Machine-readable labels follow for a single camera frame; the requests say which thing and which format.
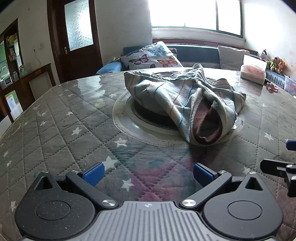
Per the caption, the black and white plush toy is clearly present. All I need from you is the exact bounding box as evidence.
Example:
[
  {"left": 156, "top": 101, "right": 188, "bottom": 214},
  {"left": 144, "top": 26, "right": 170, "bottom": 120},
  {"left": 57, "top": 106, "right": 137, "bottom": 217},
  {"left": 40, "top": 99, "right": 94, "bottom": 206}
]
[{"left": 259, "top": 49, "right": 270, "bottom": 62}]

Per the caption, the dark wooden glass-panel door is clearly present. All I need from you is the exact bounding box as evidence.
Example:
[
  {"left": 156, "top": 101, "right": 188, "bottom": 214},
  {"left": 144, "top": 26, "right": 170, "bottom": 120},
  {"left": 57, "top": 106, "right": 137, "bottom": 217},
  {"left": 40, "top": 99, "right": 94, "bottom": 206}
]
[{"left": 47, "top": 0, "right": 103, "bottom": 83}]

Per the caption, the clear plastic storage box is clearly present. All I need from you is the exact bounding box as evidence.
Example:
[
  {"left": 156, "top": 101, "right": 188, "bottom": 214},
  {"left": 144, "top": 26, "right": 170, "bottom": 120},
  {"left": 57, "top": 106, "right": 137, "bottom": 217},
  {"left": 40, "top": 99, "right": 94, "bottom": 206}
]
[{"left": 284, "top": 75, "right": 296, "bottom": 95}]

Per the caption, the plain white pillow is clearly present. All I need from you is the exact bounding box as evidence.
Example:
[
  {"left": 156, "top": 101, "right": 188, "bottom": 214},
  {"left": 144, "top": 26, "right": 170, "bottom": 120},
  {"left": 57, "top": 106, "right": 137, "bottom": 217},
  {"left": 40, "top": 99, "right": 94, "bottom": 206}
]
[{"left": 218, "top": 45, "right": 250, "bottom": 70}]

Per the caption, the butterfly print pillow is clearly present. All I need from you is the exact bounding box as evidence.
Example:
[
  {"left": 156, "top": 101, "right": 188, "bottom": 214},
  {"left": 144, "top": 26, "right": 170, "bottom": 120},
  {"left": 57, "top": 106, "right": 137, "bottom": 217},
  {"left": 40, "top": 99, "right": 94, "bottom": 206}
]
[{"left": 120, "top": 41, "right": 184, "bottom": 70}]

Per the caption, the green and white poster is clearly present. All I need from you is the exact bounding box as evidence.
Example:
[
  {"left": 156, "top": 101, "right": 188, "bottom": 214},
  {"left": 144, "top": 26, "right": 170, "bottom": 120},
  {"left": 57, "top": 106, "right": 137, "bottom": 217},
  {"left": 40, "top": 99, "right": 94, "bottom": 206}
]
[{"left": 5, "top": 90, "right": 23, "bottom": 114}]

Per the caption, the striped grey-blue garment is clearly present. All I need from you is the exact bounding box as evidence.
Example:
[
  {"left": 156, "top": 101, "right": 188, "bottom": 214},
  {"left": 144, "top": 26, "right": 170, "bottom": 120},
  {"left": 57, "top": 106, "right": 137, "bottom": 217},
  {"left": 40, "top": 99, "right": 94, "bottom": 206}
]
[{"left": 124, "top": 63, "right": 247, "bottom": 146}]

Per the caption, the light blue cushion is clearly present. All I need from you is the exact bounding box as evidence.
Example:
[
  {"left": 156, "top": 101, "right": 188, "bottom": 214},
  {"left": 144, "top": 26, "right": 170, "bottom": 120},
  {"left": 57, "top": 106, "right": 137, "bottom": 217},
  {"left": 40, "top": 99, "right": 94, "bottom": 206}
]
[{"left": 96, "top": 62, "right": 123, "bottom": 75}]

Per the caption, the dark blue sofa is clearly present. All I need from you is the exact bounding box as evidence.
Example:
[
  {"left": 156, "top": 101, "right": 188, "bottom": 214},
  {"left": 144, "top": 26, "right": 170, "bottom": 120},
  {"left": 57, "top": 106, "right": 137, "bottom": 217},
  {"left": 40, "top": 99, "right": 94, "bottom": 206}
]
[{"left": 96, "top": 38, "right": 296, "bottom": 98}]

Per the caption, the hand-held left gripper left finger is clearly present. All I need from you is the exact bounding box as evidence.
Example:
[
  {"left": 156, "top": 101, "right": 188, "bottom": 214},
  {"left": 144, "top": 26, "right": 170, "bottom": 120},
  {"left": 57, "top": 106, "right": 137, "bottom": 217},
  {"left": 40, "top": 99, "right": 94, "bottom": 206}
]
[{"left": 31, "top": 162, "right": 118, "bottom": 210}]

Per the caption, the window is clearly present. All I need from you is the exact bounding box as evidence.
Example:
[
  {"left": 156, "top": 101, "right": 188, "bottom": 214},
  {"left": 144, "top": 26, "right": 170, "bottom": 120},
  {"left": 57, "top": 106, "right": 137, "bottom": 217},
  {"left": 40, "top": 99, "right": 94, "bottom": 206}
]
[{"left": 148, "top": 0, "right": 245, "bottom": 39}]

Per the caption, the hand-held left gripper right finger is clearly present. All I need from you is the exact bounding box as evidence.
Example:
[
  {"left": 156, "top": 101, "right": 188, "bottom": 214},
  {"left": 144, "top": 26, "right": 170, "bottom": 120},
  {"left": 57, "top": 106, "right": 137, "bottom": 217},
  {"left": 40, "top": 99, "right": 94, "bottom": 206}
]
[{"left": 181, "top": 163, "right": 266, "bottom": 209}]

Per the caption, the tissue pack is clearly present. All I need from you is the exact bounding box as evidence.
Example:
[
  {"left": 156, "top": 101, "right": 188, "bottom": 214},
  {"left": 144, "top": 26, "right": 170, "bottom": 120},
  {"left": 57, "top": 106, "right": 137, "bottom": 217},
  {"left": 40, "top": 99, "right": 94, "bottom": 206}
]
[{"left": 240, "top": 54, "right": 267, "bottom": 85}]

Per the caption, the orange plush toy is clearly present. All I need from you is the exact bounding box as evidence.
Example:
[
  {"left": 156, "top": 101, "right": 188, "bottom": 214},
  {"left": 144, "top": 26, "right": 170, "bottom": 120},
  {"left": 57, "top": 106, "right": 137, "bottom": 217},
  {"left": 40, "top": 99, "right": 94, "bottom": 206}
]
[{"left": 276, "top": 59, "right": 286, "bottom": 75}]

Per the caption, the round black induction cooktop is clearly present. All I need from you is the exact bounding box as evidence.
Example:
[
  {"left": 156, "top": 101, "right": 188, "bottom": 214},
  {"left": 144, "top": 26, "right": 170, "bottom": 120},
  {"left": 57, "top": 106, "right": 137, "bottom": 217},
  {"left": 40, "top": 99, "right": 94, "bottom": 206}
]
[{"left": 112, "top": 93, "right": 244, "bottom": 147}]

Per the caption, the dark wooden cabinet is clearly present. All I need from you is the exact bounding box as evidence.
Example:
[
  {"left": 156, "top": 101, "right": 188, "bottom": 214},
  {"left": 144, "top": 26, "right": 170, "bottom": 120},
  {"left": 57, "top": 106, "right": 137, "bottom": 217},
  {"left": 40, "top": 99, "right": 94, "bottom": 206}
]
[{"left": 0, "top": 19, "right": 56, "bottom": 121}]

